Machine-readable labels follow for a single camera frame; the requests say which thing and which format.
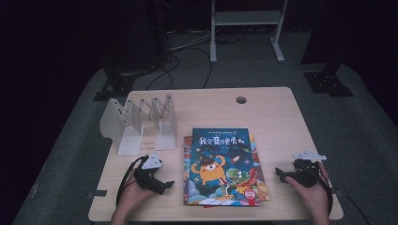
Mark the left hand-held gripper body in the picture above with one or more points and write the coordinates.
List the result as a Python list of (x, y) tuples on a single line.
[(149, 179)]

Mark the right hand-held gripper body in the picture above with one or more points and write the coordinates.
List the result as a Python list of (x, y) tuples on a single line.
[(306, 175)]

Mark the colourful animal faces picture book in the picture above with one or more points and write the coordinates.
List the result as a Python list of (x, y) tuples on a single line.
[(262, 187)]

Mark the white expandable book rack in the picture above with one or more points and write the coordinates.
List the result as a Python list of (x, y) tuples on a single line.
[(130, 140)]

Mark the blue monster picture book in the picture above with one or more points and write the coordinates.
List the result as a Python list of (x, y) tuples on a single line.
[(219, 162)]

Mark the person's left hand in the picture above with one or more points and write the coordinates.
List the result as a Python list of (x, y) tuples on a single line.
[(133, 197)]

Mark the person's right hand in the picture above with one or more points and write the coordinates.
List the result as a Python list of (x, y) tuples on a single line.
[(317, 200)]

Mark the grey tape piece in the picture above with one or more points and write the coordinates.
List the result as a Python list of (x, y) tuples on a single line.
[(97, 193), (337, 191)]

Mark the black metal stand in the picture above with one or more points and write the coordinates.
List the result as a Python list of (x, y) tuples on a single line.
[(327, 82), (119, 84)]

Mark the white metal stand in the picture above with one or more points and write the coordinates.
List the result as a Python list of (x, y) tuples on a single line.
[(247, 18)]

